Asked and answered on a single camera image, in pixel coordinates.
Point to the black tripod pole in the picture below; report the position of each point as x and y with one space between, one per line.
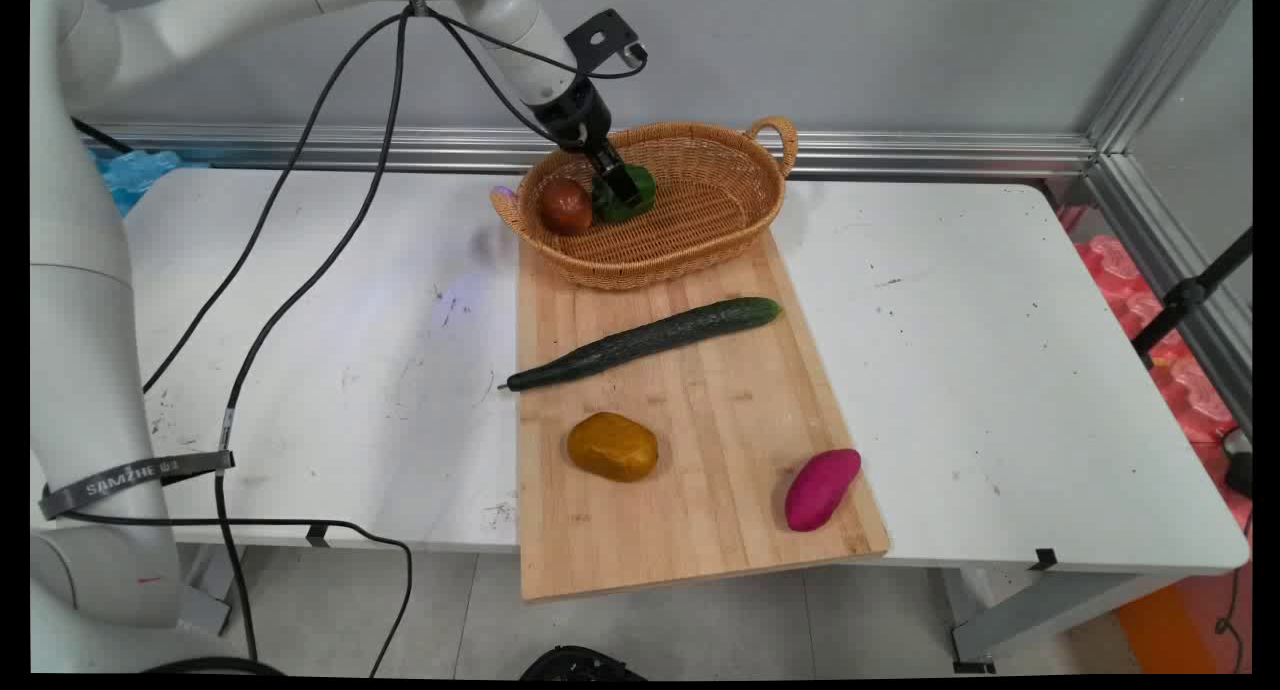
1185 295

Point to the long dark green cucumber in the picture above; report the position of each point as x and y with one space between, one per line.
640 342

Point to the purple sweet potato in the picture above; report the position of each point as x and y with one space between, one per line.
820 490

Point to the red brown round fruit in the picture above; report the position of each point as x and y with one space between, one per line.
566 206

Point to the blue bubble wrap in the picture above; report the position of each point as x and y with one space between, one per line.
140 175

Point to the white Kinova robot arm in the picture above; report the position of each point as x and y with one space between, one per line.
80 320

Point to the aluminium frame corner post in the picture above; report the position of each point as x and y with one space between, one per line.
1150 150

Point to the small black device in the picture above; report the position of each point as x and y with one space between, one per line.
1240 465

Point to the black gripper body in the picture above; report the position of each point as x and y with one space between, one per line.
570 110

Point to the black round floor object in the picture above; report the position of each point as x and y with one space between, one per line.
580 663

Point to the yellow brown potato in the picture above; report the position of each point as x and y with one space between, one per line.
612 447

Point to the horizontal aluminium frame rail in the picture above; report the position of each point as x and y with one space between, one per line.
900 153

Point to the grey table leg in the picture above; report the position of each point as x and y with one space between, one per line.
1040 615

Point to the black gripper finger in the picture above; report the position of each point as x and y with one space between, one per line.
628 182
608 182

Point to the pink bubble wrap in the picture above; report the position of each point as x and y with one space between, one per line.
1190 390

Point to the wooden cutting board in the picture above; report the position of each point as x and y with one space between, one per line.
690 450

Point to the orange floor board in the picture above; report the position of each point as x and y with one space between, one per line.
1165 635

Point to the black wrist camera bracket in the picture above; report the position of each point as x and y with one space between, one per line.
600 35

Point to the black table edge clip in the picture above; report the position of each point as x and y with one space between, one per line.
1043 559
317 535

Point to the woven wicker basket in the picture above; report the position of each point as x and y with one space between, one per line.
700 230

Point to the green bell pepper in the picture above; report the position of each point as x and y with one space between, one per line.
640 202

